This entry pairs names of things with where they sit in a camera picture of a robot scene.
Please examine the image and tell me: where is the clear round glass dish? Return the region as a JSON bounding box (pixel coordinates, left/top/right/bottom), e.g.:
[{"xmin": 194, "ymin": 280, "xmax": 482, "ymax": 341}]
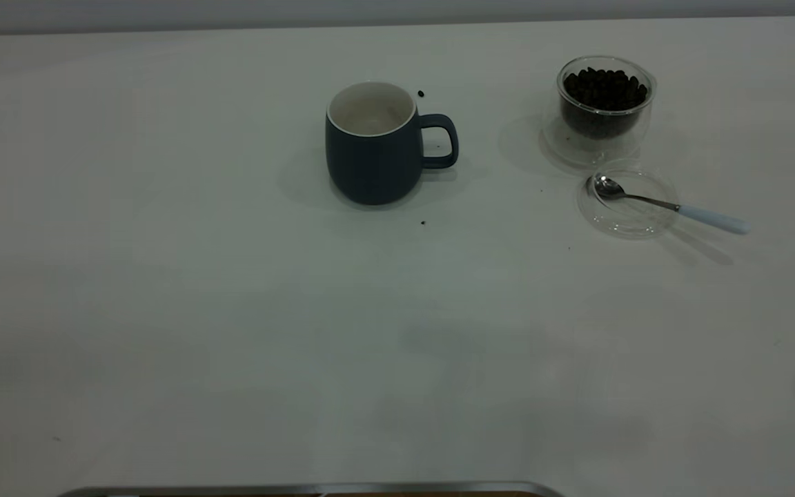
[{"xmin": 577, "ymin": 164, "xmax": 680, "ymax": 240}]

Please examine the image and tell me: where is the dark blue-grey ceramic mug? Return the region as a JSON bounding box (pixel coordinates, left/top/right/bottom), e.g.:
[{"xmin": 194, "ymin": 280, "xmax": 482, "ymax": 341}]
[{"xmin": 325, "ymin": 81, "xmax": 460, "ymax": 206}]

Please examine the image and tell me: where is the metal spoon with pale blue handle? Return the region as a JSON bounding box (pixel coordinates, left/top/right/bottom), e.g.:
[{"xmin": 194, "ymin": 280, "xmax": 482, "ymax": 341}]
[{"xmin": 592, "ymin": 174, "xmax": 750, "ymax": 235}]

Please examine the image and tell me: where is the glass cup of coffee beans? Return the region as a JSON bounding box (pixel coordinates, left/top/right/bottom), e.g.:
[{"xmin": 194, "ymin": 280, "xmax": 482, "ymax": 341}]
[{"xmin": 542, "ymin": 55, "xmax": 658, "ymax": 168}]

